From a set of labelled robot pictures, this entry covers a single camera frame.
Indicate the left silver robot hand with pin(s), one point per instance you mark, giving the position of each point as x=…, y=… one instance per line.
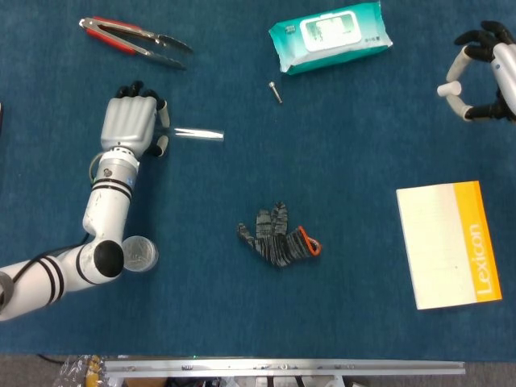
x=127, y=121

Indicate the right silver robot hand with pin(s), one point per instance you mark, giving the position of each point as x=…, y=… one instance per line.
x=506, y=68

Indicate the small white cap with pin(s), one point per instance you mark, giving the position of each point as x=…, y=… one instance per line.
x=448, y=89

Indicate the clear glass test tube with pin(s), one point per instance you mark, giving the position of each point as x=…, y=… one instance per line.
x=201, y=134

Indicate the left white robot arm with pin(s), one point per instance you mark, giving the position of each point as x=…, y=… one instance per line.
x=106, y=209

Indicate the clear round jar of clips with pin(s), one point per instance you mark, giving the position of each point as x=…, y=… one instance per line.
x=143, y=254

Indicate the small metal bolt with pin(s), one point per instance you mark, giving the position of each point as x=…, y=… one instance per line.
x=275, y=92

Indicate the blue table cloth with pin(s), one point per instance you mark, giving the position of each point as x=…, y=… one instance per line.
x=282, y=169

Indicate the teal wet wipes pack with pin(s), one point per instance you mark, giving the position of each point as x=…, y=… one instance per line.
x=290, y=48

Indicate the white and orange Lexicon book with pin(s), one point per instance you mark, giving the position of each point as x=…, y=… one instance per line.
x=431, y=242

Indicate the grey knit work glove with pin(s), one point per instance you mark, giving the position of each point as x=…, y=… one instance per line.
x=278, y=246

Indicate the crinkled clear plastic bag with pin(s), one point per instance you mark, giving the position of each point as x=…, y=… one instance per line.
x=76, y=373

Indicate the aluminium frame rail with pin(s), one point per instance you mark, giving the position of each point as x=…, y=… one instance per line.
x=282, y=367

